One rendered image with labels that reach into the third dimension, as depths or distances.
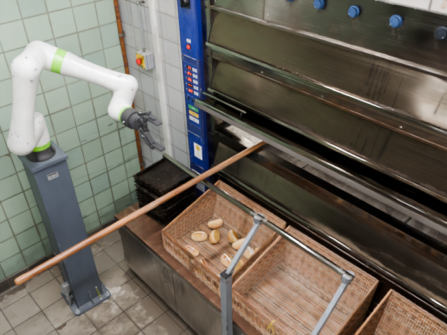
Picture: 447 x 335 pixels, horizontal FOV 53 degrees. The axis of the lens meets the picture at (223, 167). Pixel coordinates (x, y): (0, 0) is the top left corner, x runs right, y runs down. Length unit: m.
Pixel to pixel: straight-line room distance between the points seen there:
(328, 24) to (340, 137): 0.48
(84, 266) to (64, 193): 0.61
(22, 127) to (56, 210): 0.63
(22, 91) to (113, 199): 1.68
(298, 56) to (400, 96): 0.49
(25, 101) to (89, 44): 0.96
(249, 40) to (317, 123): 0.52
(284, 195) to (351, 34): 0.98
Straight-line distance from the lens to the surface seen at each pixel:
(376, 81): 1.86
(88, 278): 3.19
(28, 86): 2.19
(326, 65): 1.97
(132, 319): 3.21
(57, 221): 2.80
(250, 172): 2.59
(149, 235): 2.87
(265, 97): 2.26
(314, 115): 2.10
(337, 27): 1.91
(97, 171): 3.46
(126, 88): 2.25
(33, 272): 1.98
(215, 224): 2.81
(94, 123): 3.28
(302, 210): 2.41
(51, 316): 3.39
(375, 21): 1.82
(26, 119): 2.29
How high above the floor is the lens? 2.56
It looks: 36 degrees down
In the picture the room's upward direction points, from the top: 2 degrees counter-clockwise
